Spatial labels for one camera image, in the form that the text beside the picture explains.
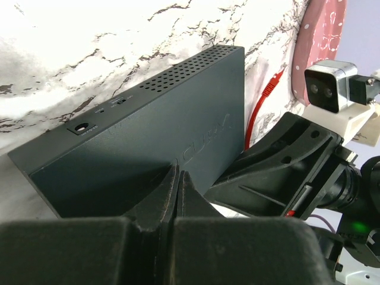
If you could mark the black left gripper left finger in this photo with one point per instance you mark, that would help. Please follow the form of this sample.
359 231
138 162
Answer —
129 249

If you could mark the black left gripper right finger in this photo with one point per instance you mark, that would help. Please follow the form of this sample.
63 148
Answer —
259 250

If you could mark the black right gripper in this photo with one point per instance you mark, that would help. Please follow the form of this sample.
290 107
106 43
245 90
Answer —
299 166

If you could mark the dark network switch box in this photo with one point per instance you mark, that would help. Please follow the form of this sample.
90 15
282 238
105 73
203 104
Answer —
104 161

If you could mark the pink dotted plate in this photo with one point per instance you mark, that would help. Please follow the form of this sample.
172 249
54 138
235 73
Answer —
318 39

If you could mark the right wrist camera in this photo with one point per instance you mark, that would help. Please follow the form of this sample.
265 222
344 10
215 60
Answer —
336 85

